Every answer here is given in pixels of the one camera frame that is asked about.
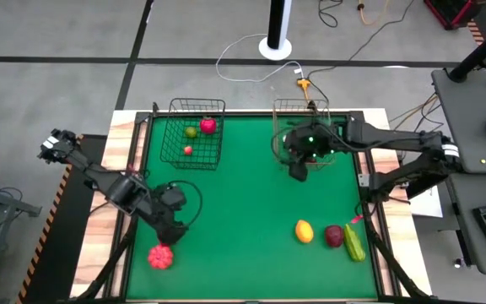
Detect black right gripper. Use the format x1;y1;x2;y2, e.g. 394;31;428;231
283;122;348;182

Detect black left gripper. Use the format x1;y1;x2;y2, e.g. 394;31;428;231
141;182;189;247

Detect red-orange ribbed pumpkin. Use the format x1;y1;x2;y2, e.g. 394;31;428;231
148;244;175;271

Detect yellow mango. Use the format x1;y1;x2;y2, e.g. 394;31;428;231
295;219;316;245

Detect dark red apple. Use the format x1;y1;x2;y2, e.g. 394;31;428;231
325;225;345;249

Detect green cucumber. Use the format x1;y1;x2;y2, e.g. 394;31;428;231
343;223;367;263

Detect bright red apple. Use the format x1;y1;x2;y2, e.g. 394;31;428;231
199;117;219;136

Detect green table mat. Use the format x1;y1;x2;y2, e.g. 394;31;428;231
127;114;379;301

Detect yellow power plug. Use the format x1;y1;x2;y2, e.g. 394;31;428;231
296;77;311;102

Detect black hazard-striped platform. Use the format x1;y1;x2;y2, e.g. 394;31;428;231
14;133;108;304

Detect black white pole stand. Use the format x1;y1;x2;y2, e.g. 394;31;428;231
258;0;293;61

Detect white paper sheet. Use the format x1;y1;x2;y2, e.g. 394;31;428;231
409;185;445;219

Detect grey desk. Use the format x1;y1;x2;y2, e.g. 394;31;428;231
411;172;486;275
431;67;486;175

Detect red black generator box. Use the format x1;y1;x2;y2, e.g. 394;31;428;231
423;0;478;30

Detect gold wire basket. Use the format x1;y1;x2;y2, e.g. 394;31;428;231
272;98;338;171

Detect black wire basket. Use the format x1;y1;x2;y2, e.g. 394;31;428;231
159;97;227;171

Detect black floor cable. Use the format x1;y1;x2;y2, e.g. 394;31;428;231
305;0;417;106
317;0;340;29

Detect black table frame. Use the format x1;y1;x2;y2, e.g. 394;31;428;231
73;100;434;304

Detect white floor cable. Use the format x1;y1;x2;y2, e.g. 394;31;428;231
215;33;305;84

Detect black cable bundle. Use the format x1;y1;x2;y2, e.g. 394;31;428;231
388;92;451;136

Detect orange floor cable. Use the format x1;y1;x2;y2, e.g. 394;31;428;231
356;0;390;26

